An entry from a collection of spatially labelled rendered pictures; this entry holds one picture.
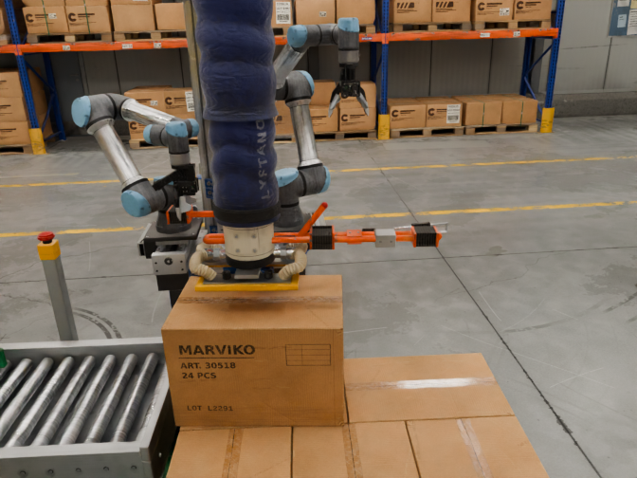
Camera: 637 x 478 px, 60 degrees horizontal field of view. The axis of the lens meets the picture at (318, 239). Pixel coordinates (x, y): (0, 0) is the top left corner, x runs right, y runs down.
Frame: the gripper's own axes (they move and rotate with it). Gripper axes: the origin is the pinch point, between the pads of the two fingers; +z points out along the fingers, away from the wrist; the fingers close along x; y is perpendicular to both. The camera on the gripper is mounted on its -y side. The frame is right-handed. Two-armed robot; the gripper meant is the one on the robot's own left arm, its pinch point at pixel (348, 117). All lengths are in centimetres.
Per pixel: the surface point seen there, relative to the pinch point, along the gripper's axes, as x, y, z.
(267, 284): -33, 48, 45
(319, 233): -15, 38, 32
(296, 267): -24, 47, 40
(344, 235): -6, 36, 34
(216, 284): -50, 47, 45
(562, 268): 189, -165, 152
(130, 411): -87, 41, 97
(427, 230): 21, 42, 32
